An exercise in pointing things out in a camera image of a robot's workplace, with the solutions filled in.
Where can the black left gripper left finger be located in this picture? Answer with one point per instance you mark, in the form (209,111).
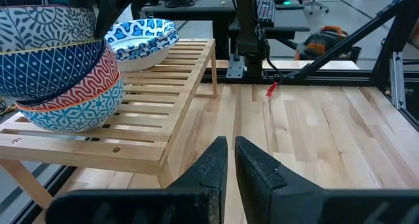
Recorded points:
(196,197)

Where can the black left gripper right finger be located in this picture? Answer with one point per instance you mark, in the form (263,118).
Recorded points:
(278,197)

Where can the blue patterned paper bowl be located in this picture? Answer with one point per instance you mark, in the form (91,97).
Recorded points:
(163,47)
(140,27)
(140,63)

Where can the black white floral ceramic bowl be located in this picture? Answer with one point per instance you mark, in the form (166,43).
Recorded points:
(42,27)

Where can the red wave patterned ceramic bowl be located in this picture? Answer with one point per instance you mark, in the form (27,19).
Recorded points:
(95,83)

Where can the dark blue diamond ceramic bowl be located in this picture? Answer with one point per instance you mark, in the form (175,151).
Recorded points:
(49,73)

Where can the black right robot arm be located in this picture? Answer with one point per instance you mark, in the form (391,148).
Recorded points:
(247,27)

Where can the wooden slatted shelf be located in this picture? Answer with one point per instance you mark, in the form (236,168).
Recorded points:
(147,119)

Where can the black office desk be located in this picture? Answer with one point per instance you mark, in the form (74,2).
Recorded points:
(196,8)
(288,21)

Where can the red tag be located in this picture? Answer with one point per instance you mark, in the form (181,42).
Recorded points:
(271,89)

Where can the teal star patterned ceramic bowl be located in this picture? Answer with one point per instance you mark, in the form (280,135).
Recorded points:
(78,116)

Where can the black computer keyboard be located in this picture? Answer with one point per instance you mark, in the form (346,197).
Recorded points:
(265,12)

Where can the orange black backpack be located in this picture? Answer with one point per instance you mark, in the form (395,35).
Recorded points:
(322,42)

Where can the black aluminium table frame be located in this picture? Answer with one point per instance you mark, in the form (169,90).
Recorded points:
(327,76)

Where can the grey metal mounting bracket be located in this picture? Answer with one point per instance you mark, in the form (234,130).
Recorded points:
(235,67)

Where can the silver metal corner bracket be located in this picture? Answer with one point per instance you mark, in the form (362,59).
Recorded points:
(397,80)

